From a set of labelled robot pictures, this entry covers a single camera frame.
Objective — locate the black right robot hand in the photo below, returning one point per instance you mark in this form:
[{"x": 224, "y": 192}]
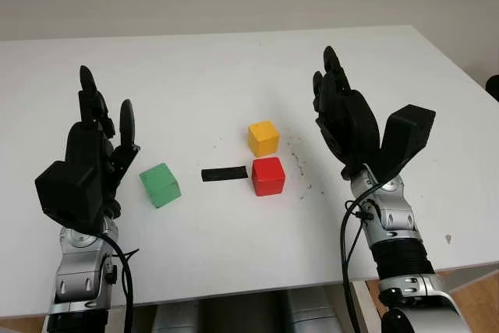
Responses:
[{"x": 351, "y": 122}]

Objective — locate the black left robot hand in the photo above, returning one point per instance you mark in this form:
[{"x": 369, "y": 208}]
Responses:
[{"x": 91, "y": 142}]

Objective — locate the green wooden block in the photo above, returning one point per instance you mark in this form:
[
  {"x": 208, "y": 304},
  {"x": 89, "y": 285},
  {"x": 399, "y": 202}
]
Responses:
[{"x": 160, "y": 185}]

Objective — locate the yellow wooden block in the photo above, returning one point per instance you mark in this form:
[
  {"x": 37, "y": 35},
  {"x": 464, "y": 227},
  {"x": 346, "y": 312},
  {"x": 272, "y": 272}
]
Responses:
[{"x": 263, "y": 138}]

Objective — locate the red wooden block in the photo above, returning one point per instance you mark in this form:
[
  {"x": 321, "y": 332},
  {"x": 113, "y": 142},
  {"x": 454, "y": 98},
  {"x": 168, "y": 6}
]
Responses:
[{"x": 267, "y": 177}]

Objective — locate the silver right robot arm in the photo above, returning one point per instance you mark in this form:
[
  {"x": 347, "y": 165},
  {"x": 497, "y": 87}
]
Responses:
[{"x": 397, "y": 224}]

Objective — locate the black tape strip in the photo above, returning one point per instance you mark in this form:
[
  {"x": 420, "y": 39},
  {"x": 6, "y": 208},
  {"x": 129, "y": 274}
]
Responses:
[{"x": 224, "y": 174}]

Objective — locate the black chair part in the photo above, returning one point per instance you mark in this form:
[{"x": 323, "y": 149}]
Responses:
[{"x": 493, "y": 89}]

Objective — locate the white table leg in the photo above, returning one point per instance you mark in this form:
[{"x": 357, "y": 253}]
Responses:
[{"x": 362, "y": 309}]

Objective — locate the grey right robot thigh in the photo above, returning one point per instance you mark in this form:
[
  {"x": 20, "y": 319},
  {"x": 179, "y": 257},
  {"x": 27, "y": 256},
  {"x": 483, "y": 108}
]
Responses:
[{"x": 312, "y": 315}]

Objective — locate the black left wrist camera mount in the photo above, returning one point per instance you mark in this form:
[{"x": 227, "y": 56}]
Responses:
[{"x": 70, "y": 192}]

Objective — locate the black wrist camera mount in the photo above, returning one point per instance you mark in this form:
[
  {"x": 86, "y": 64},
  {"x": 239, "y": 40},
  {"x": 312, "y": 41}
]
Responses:
[
  {"x": 70, "y": 192},
  {"x": 409, "y": 130}
]

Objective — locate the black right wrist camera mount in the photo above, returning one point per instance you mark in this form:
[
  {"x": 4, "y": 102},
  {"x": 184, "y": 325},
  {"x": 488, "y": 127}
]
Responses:
[{"x": 409, "y": 130}]

